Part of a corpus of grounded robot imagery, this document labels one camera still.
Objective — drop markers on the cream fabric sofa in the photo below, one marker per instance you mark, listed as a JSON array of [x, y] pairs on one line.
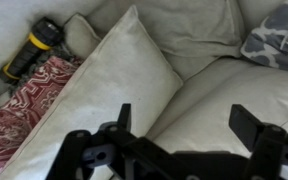
[[224, 100]]

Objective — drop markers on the small cream cushion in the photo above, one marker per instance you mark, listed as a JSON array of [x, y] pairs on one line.
[[79, 35]]

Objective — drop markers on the black yellow flashlight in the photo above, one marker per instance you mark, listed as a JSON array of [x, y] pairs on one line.
[[30, 50]]

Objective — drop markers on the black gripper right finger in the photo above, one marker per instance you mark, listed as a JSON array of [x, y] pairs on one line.
[[270, 153]]

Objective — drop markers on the white square pillow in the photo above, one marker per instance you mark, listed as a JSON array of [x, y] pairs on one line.
[[117, 83]]

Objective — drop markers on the red patterned blanket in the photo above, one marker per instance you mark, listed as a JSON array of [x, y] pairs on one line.
[[24, 106]]

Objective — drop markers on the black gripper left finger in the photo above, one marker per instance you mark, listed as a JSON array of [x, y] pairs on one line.
[[117, 156]]

